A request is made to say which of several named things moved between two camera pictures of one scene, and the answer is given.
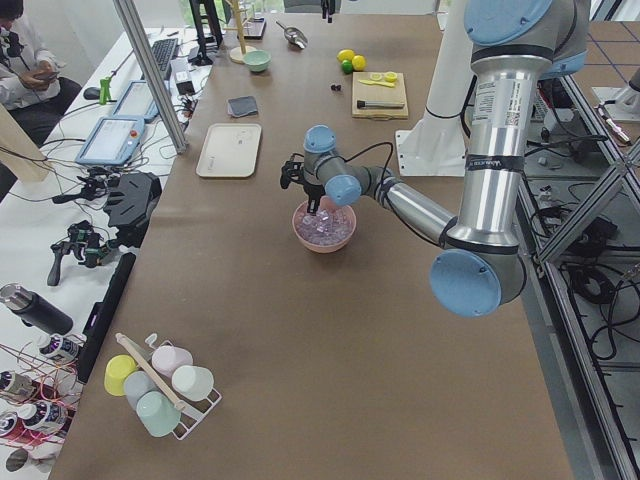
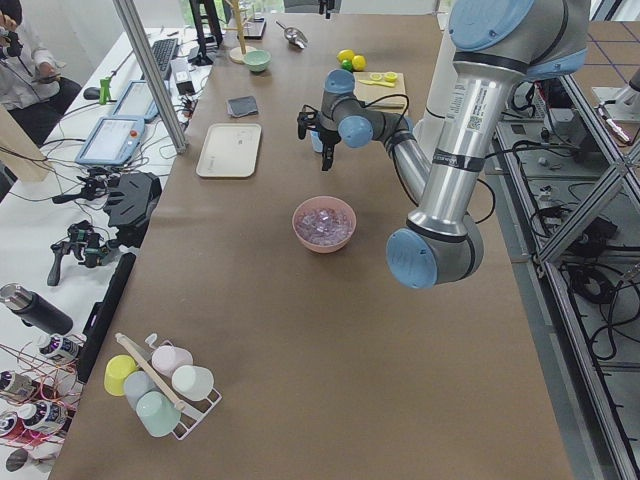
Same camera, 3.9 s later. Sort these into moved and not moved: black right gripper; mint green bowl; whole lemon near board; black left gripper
Moved: black left gripper
Not moved: whole lemon near board; mint green bowl; black right gripper
